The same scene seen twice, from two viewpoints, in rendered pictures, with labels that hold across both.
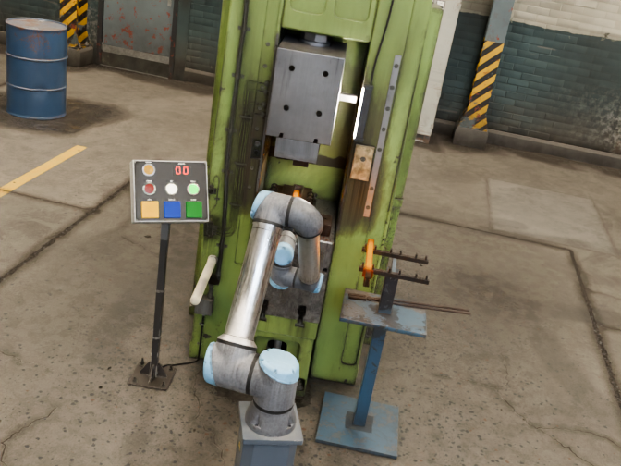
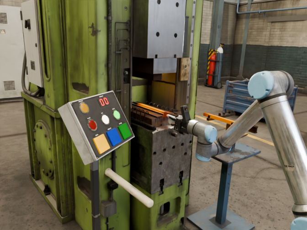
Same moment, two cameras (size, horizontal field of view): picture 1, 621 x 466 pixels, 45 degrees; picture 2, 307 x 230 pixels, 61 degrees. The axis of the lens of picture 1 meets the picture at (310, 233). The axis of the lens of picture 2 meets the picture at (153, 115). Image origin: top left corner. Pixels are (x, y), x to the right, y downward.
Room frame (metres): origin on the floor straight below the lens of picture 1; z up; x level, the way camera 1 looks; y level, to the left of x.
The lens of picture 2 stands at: (2.05, 1.25, 1.46)
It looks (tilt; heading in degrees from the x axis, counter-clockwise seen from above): 16 degrees down; 320
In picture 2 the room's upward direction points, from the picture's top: 2 degrees clockwise
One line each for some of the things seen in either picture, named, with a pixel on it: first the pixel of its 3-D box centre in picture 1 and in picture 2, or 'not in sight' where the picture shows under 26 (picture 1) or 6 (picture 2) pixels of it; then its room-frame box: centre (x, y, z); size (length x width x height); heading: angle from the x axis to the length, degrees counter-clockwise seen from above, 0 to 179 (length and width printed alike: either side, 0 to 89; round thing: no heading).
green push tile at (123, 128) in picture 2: (193, 209); (124, 131); (3.12, 0.54, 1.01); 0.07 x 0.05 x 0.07; 115
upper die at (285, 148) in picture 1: (299, 137); (145, 63); (3.48, 0.13, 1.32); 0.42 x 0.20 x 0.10; 0
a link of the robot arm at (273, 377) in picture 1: (274, 377); not in sight; (2.24, 0.04, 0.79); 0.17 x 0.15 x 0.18; 81
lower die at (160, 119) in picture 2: (289, 205); (144, 112); (3.48, 0.13, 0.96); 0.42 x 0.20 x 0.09; 0
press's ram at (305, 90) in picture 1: (316, 89); (150, 25); (3.48, 0.08, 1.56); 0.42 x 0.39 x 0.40; 0
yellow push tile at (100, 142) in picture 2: (150, 209); (101, 143); (3.03, 0.73, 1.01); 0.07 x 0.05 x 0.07; 115
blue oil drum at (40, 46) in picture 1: (36, 68); not in sight; (7.26, 2.97, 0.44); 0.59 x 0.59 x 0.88
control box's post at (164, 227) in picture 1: (160, 286); (95, 211); (3.19, 0.68, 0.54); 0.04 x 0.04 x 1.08; 0
